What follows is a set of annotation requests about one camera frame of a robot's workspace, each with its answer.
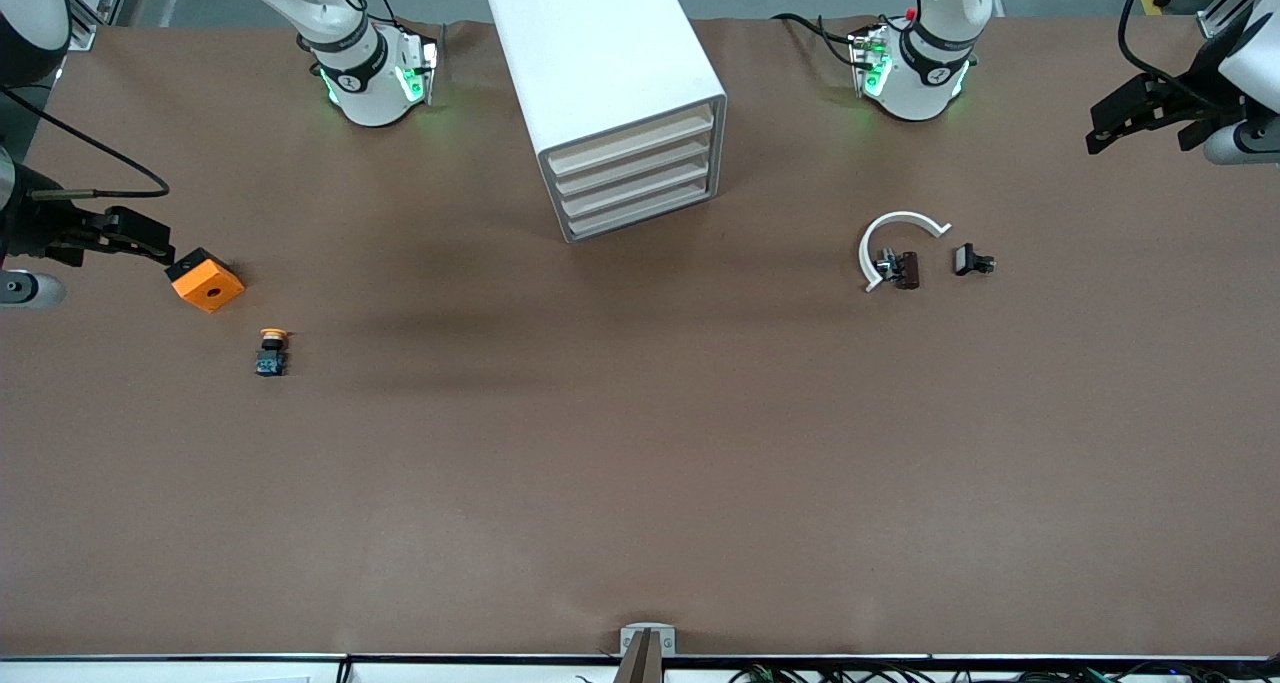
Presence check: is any left base connector plate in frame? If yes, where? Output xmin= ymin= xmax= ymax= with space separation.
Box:
xmin=848 ymin=25 xmax=893 ymax=99

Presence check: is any beige cabinet drawer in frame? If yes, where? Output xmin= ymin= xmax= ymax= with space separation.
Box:
xmin=565 ymin=176 xmax=720 ymax=240
xmin=553 ymin=129 xmax=716 ymax=197
xmin=559 ymin=153 xmax=717 ymax=219
xmin=548 ymin=106 xmax=715 ymax=174

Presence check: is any aluminium frame profile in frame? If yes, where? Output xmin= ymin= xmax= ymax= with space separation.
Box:
xmin=1197 ymin=0 xmax=1251 ymax=40
xmin=62 ymin=0 xmax=101 ymax=54

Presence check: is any base connector plate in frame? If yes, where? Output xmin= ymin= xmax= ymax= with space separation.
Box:
xmin=848 ymin=25 xmax=893 ymax=99
xmin=398 ymin=35 xmax=443 ymax=106

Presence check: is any dark brown metal-clip component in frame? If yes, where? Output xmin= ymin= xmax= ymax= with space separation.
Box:
xmin=874 ymin=248 xmax=922 ymax=292

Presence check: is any orange black cube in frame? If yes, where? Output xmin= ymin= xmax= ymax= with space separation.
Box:
xmin=165 ymin=247 xmax=246 ymax=314

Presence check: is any yellow-capped push button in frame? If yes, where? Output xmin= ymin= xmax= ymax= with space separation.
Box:
xmin=254 ymin=328 xmax=292 ymax=378

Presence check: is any black left base cable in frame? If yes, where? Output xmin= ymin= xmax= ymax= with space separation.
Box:
xmin=772 ymin=11 xmax=871 ymax=69

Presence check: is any white drawer cabinet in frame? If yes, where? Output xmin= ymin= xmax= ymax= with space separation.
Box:
xmin=483 ymin=0 xmax=728 ymax=244

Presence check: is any grey metal bracket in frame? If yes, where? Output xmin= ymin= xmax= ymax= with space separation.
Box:
xmin=619 ymin=623 xmax=677 ymax=657

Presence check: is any brown table cover mat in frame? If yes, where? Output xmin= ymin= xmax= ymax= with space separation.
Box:
xmin=0 ymin=13 xmax=1280 ymax=659

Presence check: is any right base connector plate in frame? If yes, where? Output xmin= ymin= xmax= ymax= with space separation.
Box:
xmin=398 ymin=35 xmax=443 ymax=106

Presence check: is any white curved plastic ring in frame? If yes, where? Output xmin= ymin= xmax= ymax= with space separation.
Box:
xmin=858 ymin=211 xmax=953 ymax=294

